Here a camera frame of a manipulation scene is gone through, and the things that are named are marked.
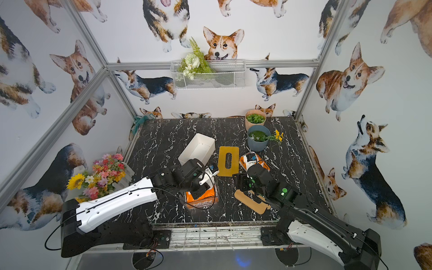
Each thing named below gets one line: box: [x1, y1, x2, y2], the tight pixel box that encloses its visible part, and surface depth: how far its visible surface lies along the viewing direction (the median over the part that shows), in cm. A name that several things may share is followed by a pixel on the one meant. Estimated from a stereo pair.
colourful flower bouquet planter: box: [66, 153, 135, 203], surface depth 77 cm
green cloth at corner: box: [132, 113, 156, 135], surface depth 123 cm
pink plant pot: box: [244, 109, 267, 132], surface depth 106 cm
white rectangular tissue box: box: [177, 133, 216, 167], surface depth 105 cm
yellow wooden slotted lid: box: [217, 146, 240, 177], surface depth 105 cm
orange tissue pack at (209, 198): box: [185, 186, 219, 210], surface depth 80 cm
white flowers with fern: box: [177, 36, 214, 81], surface depth 82 cm
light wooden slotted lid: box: [234, 189, 272, 215], surface depth 85 cm
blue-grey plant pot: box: [246, 124, 271, 152], surface depth 105 cm
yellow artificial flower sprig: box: [268, 129, 285, 144], surface depth 94 cm
